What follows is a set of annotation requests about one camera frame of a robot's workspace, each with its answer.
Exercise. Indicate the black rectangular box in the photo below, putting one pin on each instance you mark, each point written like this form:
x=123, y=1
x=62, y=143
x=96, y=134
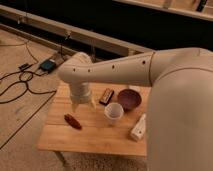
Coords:
x=106, y=96

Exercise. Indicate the red-brown oblong object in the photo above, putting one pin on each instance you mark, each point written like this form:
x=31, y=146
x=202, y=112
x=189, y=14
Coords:
x=72, y=122

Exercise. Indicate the blue power adapter box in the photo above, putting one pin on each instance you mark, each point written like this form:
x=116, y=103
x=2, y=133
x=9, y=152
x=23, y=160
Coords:
x=47, y=65

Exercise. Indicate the wooden table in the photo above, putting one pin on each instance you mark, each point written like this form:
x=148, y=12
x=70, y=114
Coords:
x=96, y=135

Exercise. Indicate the white plastic bottle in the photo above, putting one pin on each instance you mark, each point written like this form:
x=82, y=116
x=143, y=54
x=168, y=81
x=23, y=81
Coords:
x=139, y=129

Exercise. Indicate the small black connector box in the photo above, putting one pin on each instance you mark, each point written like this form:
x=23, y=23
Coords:
x=24, y=66

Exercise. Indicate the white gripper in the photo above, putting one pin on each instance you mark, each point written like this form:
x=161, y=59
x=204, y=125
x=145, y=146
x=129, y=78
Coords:
x=79, y=94

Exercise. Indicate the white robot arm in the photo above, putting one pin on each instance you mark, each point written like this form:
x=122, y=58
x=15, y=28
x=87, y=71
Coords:
x=179, y=114

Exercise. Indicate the long wooden beam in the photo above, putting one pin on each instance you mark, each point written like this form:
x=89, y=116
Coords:
x=107, y=43

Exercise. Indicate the dark red bowl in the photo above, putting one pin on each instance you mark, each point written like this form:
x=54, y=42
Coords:
x=129, y=99

